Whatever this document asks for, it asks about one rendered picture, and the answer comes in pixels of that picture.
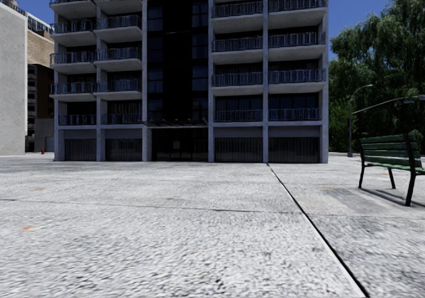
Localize pale concrete balcony building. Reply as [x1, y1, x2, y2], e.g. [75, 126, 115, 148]
[49, 0, 329, 165]

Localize grey street lamp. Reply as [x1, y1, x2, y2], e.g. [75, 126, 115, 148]
[347, 84, 425, 158]

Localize green bench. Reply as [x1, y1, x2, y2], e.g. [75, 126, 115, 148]
[357, 133, 425, 207]

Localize brown brick building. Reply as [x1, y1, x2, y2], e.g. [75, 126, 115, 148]
[25, 12, 56, 153]

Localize trees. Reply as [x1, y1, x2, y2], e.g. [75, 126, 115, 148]
[328, 0, 425, 157]

